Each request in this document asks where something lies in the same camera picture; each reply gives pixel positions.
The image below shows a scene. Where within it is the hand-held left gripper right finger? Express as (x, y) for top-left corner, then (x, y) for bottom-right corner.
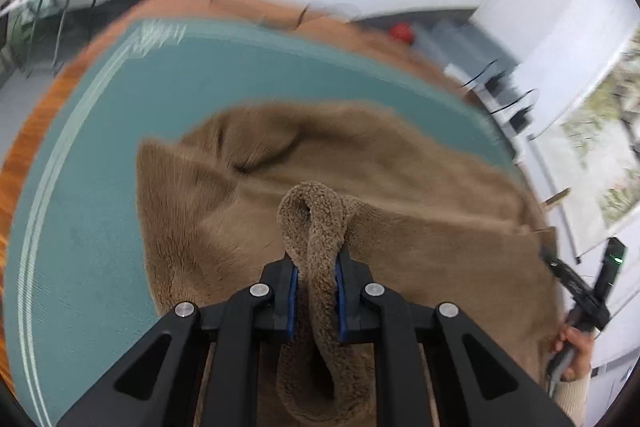
(334, 252), (576, 427)

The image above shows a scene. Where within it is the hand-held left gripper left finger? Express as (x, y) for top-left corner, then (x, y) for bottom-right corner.
(57, 257), (301, 427)

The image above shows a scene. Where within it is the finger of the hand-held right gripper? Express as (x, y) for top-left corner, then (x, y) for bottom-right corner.
(542, 244), (611, 331)

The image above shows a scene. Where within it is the brown fleece garment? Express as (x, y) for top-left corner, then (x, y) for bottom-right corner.
(135, 101), (563, 425)

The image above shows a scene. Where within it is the person's right forearm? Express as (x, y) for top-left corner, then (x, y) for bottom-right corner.
(547, 372), (594, 427)

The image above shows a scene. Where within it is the person's right hand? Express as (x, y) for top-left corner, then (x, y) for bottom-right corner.
(550, 324), (596, 383)

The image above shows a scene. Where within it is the wooden chair back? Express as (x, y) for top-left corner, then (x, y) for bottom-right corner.
(542, 188), (572, 208)

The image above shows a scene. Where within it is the hanging scroll painting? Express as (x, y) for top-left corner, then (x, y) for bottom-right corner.
(520, 27), (640, 264)

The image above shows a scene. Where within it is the black charger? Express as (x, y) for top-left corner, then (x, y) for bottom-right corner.
(487, 74), (517, 100)
(507, 102), (537, 132)

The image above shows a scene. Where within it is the white power strip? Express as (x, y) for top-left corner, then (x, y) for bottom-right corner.
(444, 63), (522, 144)

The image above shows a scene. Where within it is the green table mat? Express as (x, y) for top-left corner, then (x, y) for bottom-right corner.
(2, 19), (521, 427)

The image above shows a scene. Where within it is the white door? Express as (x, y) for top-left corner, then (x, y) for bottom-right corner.
(475, 0), (597, 74)

